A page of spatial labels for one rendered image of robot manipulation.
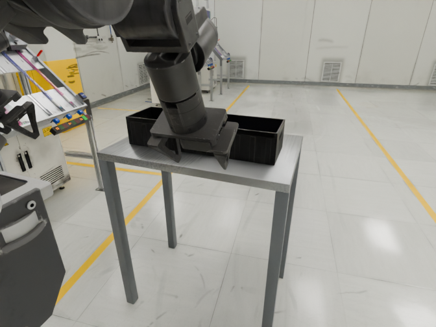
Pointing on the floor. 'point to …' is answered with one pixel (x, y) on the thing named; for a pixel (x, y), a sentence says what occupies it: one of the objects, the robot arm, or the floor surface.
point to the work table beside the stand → (292, 159)
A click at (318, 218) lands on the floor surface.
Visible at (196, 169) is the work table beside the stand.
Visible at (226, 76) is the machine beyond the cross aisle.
